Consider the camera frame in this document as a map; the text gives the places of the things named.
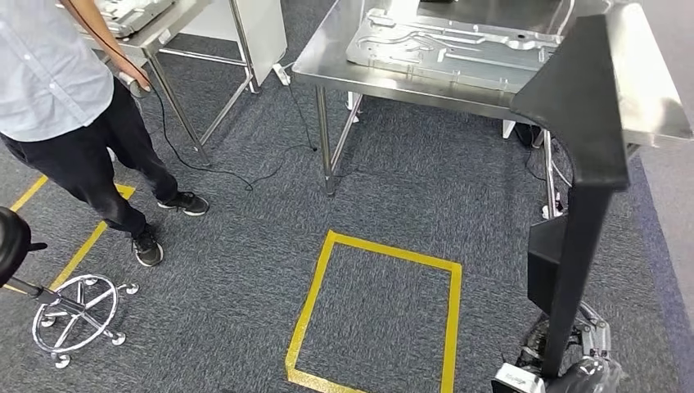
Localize person's hand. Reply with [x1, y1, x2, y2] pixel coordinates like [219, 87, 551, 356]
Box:
[115, 53, 155, 93]

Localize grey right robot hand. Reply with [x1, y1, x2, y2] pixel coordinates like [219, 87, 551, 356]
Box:
[514, 301, 625, 393]

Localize handheld button controller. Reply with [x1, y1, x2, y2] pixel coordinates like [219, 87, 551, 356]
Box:
[117, 70, 151, 99]

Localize black plastic plate part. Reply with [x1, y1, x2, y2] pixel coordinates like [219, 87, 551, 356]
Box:
[508, 14, 630, 378]

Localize steel workbench table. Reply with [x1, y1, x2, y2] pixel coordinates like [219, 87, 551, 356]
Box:
[291, 0, 694, 221]

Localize steel side table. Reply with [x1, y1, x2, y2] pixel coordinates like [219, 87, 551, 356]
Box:
[56, 0, 261, 167]

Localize person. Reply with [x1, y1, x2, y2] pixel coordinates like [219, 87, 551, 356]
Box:
[0, 0, 210, 269]

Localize white board panel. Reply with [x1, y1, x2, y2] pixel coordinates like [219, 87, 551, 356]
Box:
[178, 0, 289, 88]

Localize yellow floor tape square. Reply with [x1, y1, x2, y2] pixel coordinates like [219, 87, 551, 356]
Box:
[7, 174, 137, 295]
[284, 229, 463, 393]

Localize black round stool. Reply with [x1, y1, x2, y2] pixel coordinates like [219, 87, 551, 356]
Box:
[0, 205, 141, 370]

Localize large stamped steel panel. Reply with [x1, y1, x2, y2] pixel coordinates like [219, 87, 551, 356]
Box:
[345, 7, 566, 94]

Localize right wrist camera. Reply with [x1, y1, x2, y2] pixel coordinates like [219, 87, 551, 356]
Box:
[489, 363, 549, 393]

